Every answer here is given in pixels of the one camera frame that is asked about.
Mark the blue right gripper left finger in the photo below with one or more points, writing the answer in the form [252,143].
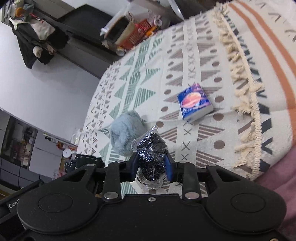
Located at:
[133,164]

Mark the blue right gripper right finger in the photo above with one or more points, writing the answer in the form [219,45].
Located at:
[170,165]

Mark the shiny black foil bag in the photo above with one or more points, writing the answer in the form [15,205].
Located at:
[151,149]

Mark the grey-blue plush toy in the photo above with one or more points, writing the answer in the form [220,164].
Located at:
[127,127]

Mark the blue planet tissue pack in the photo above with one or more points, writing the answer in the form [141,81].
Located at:
[194,103]

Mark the white round kettle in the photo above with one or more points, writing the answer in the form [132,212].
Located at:
[68,153]

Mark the patterned white fringed blanket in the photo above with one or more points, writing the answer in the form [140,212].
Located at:
[219,87]

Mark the pink bed sheet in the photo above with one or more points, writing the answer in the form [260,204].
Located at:
[281,179]

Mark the dark grey wardrobe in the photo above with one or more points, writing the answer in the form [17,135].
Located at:
[93,58]

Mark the dark bowl with rim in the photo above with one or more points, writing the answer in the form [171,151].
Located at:
[121,29]

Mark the red plastic basket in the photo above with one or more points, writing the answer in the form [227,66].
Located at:
[142,30]

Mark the black flat panel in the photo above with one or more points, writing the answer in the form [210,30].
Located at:
[85,23]

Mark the hanging dark clothes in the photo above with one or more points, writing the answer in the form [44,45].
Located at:
[37,39]

